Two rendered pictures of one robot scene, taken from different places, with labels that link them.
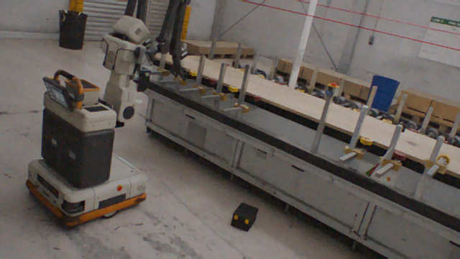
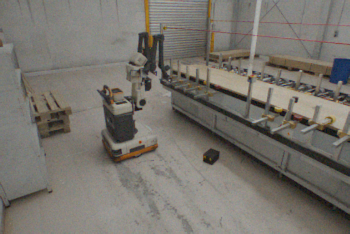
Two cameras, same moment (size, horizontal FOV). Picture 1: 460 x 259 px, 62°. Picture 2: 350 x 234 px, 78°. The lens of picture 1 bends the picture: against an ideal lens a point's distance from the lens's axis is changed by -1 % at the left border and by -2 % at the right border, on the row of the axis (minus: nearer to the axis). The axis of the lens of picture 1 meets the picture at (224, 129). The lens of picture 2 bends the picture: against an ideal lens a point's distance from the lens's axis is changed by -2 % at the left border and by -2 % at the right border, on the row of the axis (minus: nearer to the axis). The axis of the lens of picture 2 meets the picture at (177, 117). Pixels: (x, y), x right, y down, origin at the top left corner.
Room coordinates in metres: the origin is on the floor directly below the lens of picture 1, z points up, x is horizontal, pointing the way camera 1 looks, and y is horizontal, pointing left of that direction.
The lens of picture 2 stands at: (0.17, -0.78, 1.83)
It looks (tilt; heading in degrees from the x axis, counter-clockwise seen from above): 25 degrees down; 21
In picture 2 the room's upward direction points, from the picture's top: straight up
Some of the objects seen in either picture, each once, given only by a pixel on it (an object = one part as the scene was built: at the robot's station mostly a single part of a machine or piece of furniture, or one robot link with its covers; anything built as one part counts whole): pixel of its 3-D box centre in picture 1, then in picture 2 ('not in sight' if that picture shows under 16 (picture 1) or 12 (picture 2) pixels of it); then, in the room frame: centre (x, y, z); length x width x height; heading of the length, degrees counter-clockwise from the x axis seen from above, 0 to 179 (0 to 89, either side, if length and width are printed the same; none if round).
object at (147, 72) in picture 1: (132, 72); (143, 81); (2.81, 0.75, 0.99); 0.28 x 0.16 x 0.22; 54
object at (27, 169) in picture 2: not in sight; (9, 121); (1.52, 1.74, 0.78); 0.90 x 0.45 x 1.55; 54
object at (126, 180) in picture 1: (88, 181); (129, 138); (2.57, 0.92, 0.16); 0.67 x 0.64 x 0.25; 144
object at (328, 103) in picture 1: (321, 124); (248, 100); (2.74, -0.68, 0.93); 0.05 x 0.05 x 0.45; 54
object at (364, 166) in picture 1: (376, 173); (280, 130); (2.44, -1.06, 0.75); 0.26 x 0.01 x 0.10; 54
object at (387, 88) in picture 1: (382, 94); (341, 71); (7.99, -3.02, 0.36); 0.59 x 0.57 x 0.73; 144
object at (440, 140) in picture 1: (427, 171); (312, 128); (2.29, -1.30, 0.89); 0.04 x 0.04 x 0.48; 54
